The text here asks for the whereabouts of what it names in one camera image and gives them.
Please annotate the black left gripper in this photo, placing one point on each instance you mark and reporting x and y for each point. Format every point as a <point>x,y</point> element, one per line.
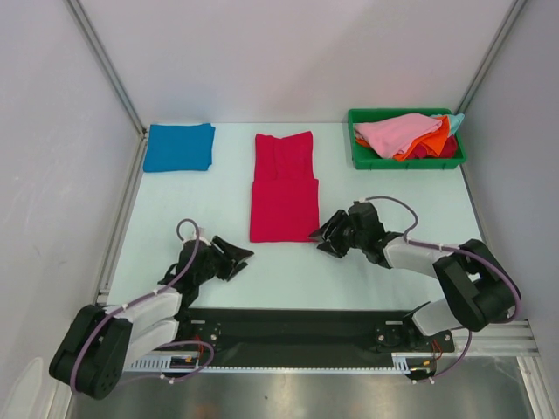
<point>230,254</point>

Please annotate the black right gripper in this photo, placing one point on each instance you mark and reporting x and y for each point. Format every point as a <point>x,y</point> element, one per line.
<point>343,233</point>

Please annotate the magenta t shirt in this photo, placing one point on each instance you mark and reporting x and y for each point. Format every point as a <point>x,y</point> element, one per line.
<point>285,192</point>

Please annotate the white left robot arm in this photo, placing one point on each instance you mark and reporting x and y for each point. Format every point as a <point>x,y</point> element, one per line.
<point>103,340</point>

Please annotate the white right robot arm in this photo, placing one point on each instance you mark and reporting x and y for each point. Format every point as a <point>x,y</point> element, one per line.
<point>477,290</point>

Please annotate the green plastic bin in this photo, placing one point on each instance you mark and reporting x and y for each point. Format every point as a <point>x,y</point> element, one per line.
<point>366,158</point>

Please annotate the folded blue t shirt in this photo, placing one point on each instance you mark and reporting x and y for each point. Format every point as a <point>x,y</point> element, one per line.
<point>179,148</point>

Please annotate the orange t shirt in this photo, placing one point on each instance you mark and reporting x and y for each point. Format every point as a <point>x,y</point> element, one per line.
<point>435,140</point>

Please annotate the dark red t shirt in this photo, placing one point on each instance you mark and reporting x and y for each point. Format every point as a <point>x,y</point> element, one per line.
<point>423,150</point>

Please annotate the light blue t shirt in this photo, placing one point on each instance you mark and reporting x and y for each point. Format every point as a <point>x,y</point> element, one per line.
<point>455,121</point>

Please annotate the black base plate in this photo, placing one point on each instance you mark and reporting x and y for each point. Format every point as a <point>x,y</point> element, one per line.
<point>308,338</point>

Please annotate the aluminium front rail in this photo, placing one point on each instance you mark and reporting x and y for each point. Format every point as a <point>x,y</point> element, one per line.
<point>511,339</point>

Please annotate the left aluminium frame post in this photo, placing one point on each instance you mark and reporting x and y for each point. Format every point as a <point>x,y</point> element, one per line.
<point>100,54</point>

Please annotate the aluminium frame post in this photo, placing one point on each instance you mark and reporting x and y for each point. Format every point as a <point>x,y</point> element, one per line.
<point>505,28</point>
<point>100,54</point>

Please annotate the right aluminium frame post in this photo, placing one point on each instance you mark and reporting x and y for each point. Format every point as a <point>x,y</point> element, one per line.
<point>505,28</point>

